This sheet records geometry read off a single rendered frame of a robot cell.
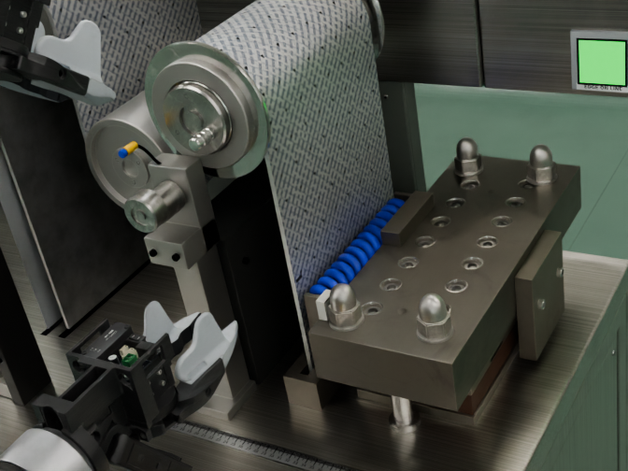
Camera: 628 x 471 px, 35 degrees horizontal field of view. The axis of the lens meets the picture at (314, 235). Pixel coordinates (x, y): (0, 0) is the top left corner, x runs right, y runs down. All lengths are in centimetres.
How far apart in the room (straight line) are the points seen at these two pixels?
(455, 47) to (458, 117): 262
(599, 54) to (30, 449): 72
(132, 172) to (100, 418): 36
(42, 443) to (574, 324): 66
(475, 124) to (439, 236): 263
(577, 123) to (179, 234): 280
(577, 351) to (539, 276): 12
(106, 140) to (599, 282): 62
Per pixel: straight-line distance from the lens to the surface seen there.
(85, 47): 80
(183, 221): 104
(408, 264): 111
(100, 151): 112
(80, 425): 81
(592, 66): 116
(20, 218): 132
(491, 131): 370
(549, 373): 114
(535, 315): 111
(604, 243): 302
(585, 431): 126
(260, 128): 97
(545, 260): 111
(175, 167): 101
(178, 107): 99
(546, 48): 117
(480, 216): 117
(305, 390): 112
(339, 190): 111
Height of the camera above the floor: 163
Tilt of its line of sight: 31 degrees down
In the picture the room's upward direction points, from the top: 11 degrees counter-clockwise
